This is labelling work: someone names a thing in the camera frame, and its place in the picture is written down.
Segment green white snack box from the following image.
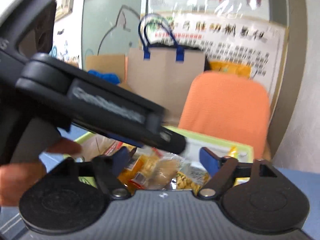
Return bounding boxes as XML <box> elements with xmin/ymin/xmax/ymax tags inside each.
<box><xmin>62</xmin><ymin>126</ymin><xmax>254</xmax><ymax>188</ymax></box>

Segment yellow plastic bag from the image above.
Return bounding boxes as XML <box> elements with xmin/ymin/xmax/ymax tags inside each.
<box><xmin>209</xmin><ymin>61</ymin><xmax>251</xmax><ymax>79</ymax></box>

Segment brown cardboard box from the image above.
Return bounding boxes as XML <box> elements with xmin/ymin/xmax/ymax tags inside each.
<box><xmin>86</xmin><ymin>54</ymin><xmax>132</xmax><ymax>91</ymax></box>

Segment white poster with Chinese text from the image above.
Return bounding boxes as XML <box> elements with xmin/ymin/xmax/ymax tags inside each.
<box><xmin>150</xmin><ymin>13</ymin><xmax>288</xmax><ymax>106</ymax></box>

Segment clear silver snack packet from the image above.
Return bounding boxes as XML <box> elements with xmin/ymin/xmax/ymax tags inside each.
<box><xmin>148</xmin><ymin>154</ymin><xmax>185</xmax><ymax>189</ymax></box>

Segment brown paper bag blue handles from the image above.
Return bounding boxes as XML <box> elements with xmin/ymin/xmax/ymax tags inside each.
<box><xmin>126</xmin><ymin>14</ymin><xmax>206</xmax><ymax>126</ymax></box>

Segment person left hand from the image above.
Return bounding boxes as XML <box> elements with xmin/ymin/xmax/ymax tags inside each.
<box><xmin>0</xmin><ymin>138</ymin><xmax>82</xmax><ymax>207</ymax></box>

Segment blue cloth item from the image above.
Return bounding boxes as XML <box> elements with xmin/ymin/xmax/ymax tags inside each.
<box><xmin>88</xmin><ymin>70</ymin><xmax>121</xmax><ymax>85</ymax></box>

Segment orange chair backrest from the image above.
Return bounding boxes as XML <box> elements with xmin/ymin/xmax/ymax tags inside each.
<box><xmin>178</xmin><ymin>71</ymin><xmax>270</xmax><ymax>159</ymax></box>

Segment white yellow peanut snack packet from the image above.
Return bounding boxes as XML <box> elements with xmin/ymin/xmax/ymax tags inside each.
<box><xmin>176</xmin><ymin>165</ymin><xmax>210</xmax><ymax>195</ymax></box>

